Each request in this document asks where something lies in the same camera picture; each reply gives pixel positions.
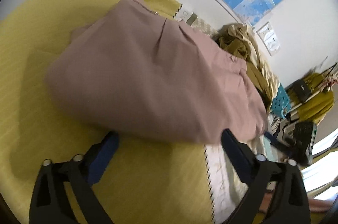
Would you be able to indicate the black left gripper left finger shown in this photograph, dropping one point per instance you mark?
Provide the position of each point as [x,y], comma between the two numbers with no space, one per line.
[49,201]

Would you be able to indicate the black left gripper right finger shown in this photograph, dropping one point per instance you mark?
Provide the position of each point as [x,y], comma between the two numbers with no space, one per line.
[289,202]

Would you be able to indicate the pink jacket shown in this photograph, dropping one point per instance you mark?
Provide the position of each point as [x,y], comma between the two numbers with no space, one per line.
[138,72]

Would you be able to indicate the light green bedsheet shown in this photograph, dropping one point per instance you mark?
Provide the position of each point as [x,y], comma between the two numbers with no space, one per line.
[225,187]

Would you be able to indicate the black box on floor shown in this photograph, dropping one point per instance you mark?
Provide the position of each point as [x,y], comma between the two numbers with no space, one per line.
[303,136]

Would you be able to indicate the teal plastic basket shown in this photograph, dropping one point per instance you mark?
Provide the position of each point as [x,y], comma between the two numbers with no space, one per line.
[281,103]

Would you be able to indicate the yellow blanket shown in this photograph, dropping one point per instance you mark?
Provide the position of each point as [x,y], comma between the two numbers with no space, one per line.
[145,182]

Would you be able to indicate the mustard yellow chair cover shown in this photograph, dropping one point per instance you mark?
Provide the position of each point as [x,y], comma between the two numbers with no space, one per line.
[316,108]

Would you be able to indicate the black device on chair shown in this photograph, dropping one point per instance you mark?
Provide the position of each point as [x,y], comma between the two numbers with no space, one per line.
[301,90]

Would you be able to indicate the cream and mustard garment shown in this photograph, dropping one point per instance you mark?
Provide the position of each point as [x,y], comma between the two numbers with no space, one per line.
[240,41]

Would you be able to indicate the white patterned pillow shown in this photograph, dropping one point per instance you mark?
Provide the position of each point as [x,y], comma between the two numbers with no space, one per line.
[192,19]

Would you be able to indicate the white wall notice sheet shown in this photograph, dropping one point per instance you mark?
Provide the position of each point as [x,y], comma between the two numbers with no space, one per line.
[269,38]

